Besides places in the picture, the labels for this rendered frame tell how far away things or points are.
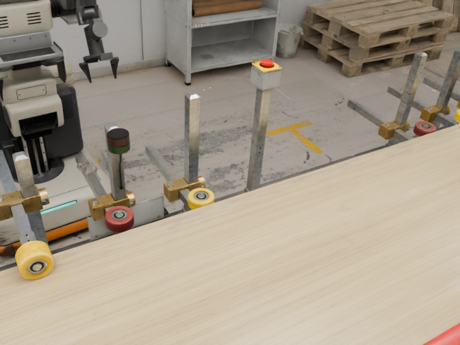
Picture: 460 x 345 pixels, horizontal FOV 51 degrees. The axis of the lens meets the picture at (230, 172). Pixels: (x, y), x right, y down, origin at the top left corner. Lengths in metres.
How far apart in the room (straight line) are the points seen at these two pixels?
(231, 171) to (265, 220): 1.72
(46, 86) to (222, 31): 2.67
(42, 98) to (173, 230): 1.11
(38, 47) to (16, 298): 1.18
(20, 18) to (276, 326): 1.53
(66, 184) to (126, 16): 2.00
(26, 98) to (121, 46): 2.13
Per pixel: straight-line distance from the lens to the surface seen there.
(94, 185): 1.61
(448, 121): 2.30
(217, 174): 3.08
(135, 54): 4.37
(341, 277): 1.31
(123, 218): 1.41
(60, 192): 2.56
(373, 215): 1.52
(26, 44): 2.14
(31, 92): 2.25
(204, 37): 4.59
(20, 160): 1.36
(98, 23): 1.88
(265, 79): 1.53
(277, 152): 3.36
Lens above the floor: 1.84
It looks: 36 degrees down
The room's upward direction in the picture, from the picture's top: 4 degrees clockwise
